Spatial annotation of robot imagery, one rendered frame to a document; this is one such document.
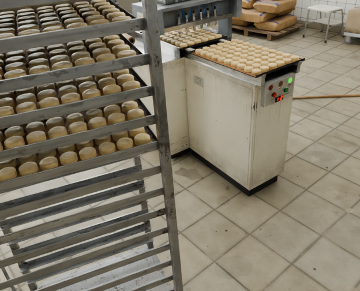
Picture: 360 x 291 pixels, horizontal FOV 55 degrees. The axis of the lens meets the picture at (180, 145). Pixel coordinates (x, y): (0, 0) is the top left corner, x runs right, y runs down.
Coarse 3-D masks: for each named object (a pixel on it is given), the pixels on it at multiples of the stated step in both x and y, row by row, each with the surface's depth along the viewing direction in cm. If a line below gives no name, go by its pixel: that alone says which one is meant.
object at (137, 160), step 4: (136, 160) 157; (140, 160) 158; (136, 164) 158; (136, 180) 166; (144, 188) 166; (140, 192) 167; (140, 204) 174; (144, 204) 171; (144, 208) 173; (148, 220) 177; (148, 244) 186; (152, 244) 187; (148, 248) 188
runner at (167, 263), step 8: (160, 264) 133; (168, 264) 135; (136, 272) 130; (144, 272) 132; (152, 272) 133; (112, 280) 131; (120, 280) 129; (128, 280) 130; (96, 288) 126; (104, 288) 128
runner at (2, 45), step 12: (96, 24) 83; (108, 24) 84; (120, 24) 85; (132, 24) 86; (24, 36) 78; (36, 36) 79; (48, 36) 80; (60, 36) 81; (72, 36) 82; (84, 36) 83; (96, 36) 84; (0, 48) 77; (12, 48) 78; (24, 48) 79
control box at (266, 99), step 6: (276, 78) 199; (282, 78) 199; (288, 78) 201; (264, 84) 193; (270, 84) 194; (276, 84) 197; (282, 84) 200; (288, 84) 204; (264, 90) 194; (276, 90) 199; (282, 90) 202; (288, 90) 206; (264, 96) 196; (270, 96) 199; (276, 96) 202; (288, 96) 208; (264, 102) 198; (270, 102) 201
